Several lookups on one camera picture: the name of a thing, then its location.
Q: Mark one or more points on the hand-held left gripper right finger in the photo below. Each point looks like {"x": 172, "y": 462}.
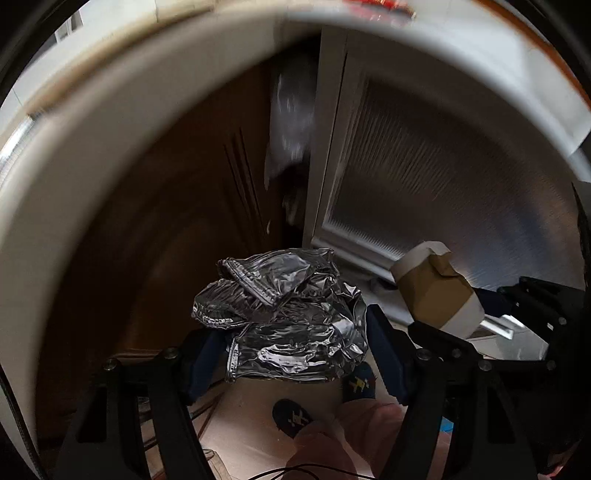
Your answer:
{"x": 388, "y": 355}

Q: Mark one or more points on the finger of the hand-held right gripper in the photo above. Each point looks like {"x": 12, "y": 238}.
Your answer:
{"x": 438, "y": 337}
{"x": 496, "y": 302}

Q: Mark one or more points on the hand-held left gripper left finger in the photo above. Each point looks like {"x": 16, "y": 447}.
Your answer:
{"x": 203, "y": 364}

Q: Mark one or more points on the brown paper cup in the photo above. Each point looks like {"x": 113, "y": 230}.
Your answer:
{"x": 438, "y": 290}

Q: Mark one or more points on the silver foil wrapper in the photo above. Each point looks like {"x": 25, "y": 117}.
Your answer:
{"x": 286, "y": 323}

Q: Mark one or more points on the person's pink pants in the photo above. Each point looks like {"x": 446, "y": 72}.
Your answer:
{"x": 369, "y": 438}

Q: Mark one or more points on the brown wooden door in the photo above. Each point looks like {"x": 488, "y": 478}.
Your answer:
{"x": 175, "y": 230}

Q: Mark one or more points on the white ribbed glass cabinet door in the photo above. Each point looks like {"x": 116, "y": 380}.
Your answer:
{"x": 438, "y": 161}

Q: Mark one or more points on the red snack wrapper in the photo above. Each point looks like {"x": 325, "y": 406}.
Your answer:
{"x": 378, "y": 7}

